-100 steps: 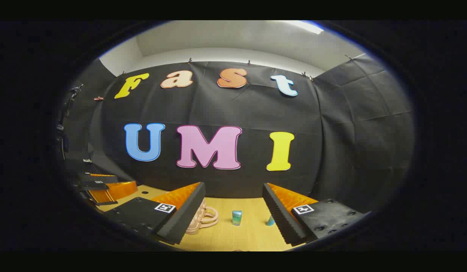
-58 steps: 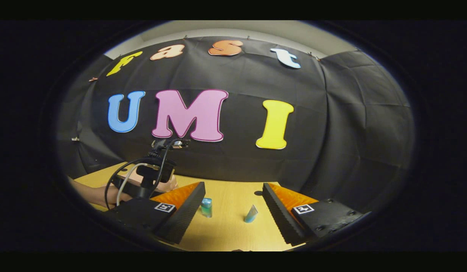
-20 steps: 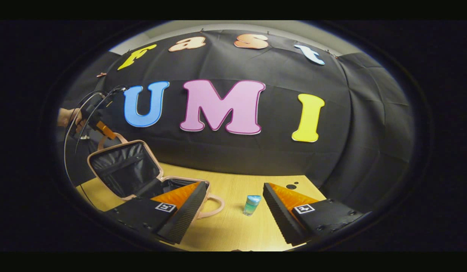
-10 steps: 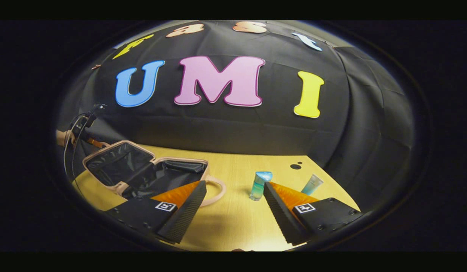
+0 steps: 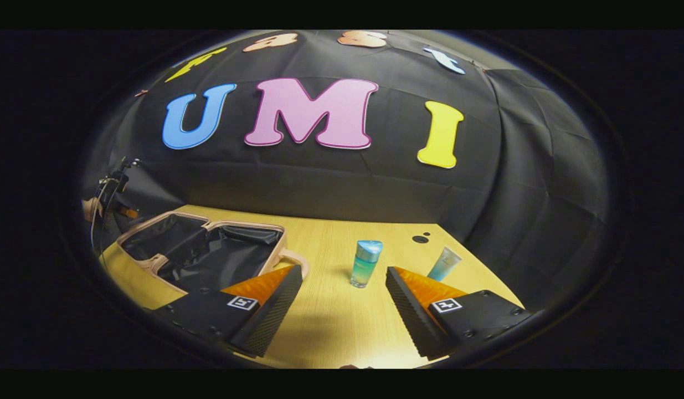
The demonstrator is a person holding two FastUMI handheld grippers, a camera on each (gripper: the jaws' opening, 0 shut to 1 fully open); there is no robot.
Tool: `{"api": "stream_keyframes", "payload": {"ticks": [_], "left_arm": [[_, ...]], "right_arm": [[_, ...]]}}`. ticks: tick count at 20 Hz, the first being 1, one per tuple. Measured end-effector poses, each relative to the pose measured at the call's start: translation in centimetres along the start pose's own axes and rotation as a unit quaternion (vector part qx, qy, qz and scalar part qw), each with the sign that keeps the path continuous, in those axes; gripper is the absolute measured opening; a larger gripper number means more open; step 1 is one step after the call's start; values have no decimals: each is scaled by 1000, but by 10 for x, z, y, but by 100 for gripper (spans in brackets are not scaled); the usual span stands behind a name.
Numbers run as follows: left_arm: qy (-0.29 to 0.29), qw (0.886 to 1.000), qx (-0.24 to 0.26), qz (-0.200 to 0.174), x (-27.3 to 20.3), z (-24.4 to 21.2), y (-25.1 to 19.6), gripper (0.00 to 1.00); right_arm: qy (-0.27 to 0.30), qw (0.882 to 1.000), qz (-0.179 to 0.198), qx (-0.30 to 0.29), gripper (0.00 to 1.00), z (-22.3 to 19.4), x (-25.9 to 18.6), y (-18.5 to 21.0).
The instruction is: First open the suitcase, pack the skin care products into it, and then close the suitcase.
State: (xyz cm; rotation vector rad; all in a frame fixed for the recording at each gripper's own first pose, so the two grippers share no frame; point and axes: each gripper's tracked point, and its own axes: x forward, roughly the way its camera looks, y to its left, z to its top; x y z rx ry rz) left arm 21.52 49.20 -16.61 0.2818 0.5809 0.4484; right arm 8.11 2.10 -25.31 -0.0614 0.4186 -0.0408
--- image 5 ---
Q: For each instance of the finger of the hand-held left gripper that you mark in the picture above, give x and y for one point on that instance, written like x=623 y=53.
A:
x=129 y=212

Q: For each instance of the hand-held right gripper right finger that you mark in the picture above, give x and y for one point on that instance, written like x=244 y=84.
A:
x=408 y=316

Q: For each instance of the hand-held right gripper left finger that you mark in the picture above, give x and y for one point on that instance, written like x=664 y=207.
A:
x=275 y=316

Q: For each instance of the pale blue skin care tube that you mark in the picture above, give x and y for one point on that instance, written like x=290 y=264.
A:
x=444 y=265

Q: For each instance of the blue skin care bottle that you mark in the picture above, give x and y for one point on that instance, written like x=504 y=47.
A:
x=365 y=266

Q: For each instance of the pink suitcase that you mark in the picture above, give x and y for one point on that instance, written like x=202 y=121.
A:
x=220 y=260

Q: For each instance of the black table grommet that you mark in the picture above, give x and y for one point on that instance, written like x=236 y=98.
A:
x=420 y=239

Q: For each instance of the black backdrop cloth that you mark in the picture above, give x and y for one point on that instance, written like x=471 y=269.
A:
x=319 y=177

